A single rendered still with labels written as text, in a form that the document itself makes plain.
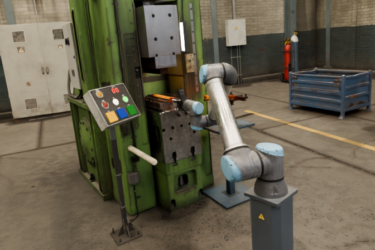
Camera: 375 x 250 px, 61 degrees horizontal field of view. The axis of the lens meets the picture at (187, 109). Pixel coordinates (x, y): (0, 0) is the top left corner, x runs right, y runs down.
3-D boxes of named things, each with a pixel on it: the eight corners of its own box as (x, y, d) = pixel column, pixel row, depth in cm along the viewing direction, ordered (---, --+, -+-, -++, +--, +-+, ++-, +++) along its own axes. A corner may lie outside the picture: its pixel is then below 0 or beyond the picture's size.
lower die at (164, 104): (180, 106, 275) (179, 97, 273) (160, 111, 264) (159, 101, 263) (158, 101, 309) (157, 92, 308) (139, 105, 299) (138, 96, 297)
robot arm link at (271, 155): (289, 177, 173) (289, 146, 170) (261, 183, 169) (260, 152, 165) (274, 167, 188) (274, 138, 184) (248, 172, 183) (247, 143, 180)
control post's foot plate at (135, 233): (144, 235, 250) (143, 225, 248) (118, 246, 239) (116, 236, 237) (133, 223, 268) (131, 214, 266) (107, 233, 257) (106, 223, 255)
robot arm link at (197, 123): (207, 129, 243) (206, 114, 240) (192, 131, 240) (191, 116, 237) (203, 126, 252) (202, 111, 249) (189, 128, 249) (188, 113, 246)
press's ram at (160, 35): (189, 53, 272) (185, 4, 264) (149, 57, 252) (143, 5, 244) (165, 53, 307) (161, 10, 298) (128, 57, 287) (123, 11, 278)
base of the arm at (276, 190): (294, 188, 180) (294, 172, 178) (276, 202, 168) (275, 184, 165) (265, 180, 194) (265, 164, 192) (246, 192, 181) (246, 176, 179)
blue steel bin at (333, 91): (371, 111, 556) (373, 70, 541) (342, 119, 520) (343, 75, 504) (315, 101, 660) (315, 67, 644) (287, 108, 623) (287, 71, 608)
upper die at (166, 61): (177, 66, 267) (176, 54, 265) (155, 68, 257) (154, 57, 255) (154, 65, 302) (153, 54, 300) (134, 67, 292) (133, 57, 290)
